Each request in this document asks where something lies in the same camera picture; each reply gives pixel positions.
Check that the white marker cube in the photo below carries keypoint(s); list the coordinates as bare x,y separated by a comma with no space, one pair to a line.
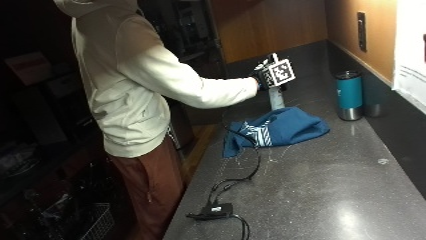
279,72

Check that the blue cloth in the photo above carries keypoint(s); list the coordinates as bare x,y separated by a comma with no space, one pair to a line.
287,128

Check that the teal steel tumbler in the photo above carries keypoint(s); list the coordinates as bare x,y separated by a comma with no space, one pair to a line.
349,95

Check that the person in cream hoodie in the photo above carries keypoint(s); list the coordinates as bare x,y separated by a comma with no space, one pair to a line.
128,100

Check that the white paper sheet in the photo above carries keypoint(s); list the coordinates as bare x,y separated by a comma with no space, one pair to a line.
410,50

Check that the black adapter box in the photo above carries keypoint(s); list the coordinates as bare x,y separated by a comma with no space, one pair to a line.
215,210

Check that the black wall plate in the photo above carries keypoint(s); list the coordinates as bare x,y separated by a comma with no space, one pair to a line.
362,31

